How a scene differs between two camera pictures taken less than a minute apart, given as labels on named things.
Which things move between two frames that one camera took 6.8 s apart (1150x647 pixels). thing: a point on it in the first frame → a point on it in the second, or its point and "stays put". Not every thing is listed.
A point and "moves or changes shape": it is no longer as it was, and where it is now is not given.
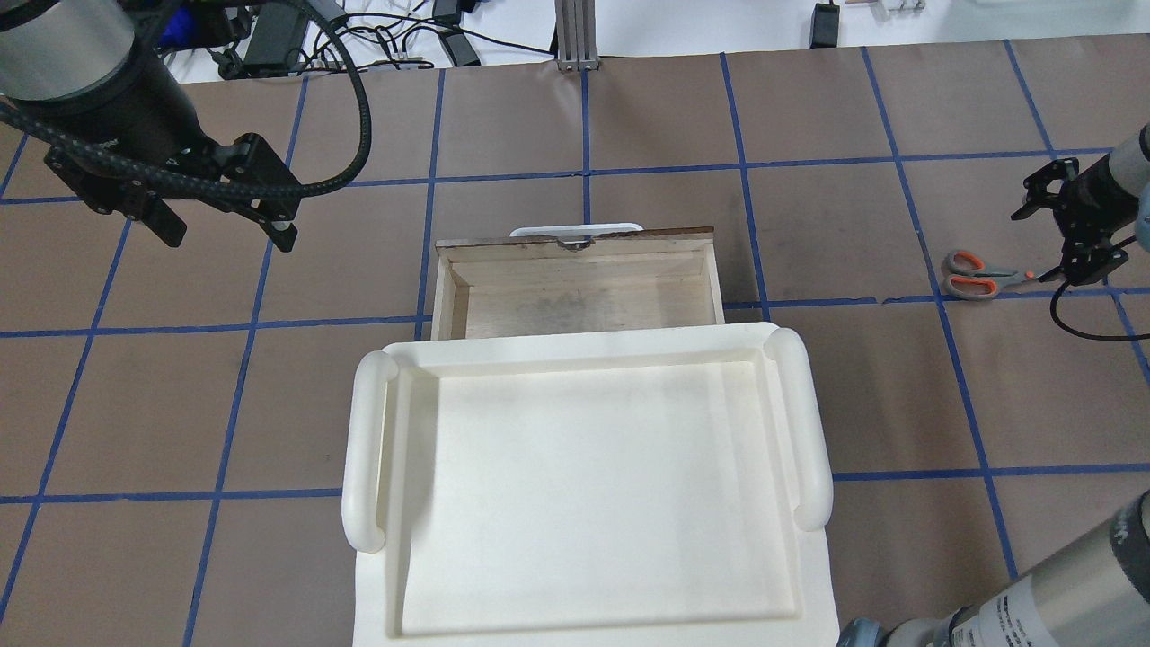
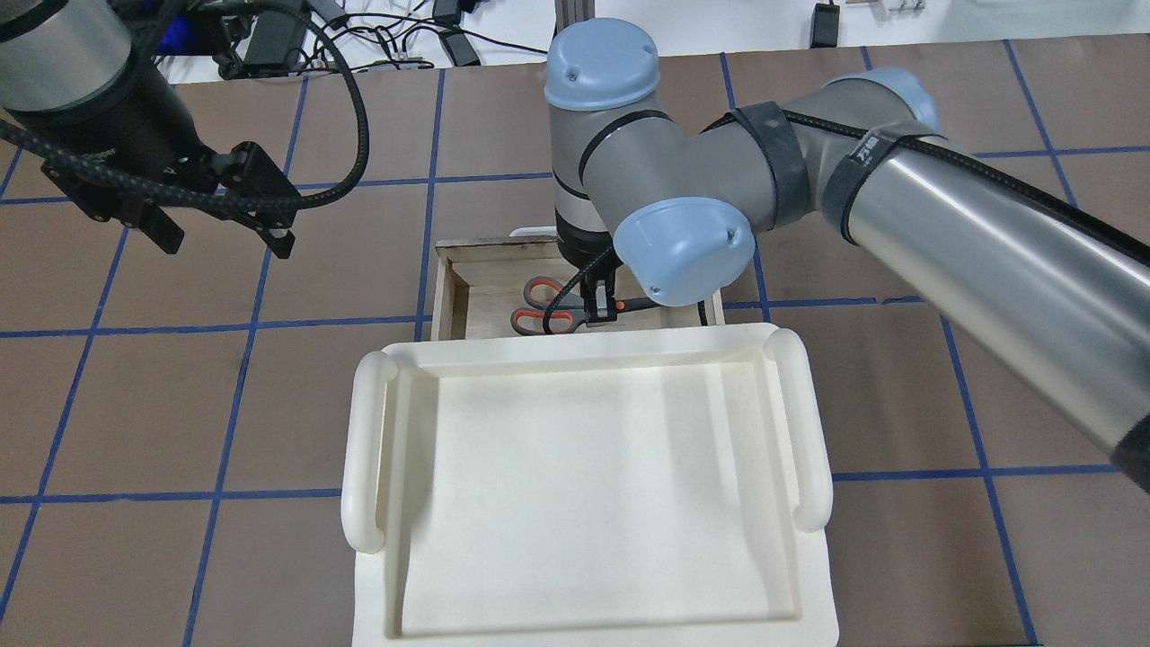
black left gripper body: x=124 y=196 stays put
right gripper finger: x=1076 y=271 → x=590 y=304
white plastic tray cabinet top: x=650 y=486 stays put
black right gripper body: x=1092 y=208 → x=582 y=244
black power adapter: x=277 y=36 stays put
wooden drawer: x=498 y=288 stays put
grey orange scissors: x=967 y=277 moves or changes shape
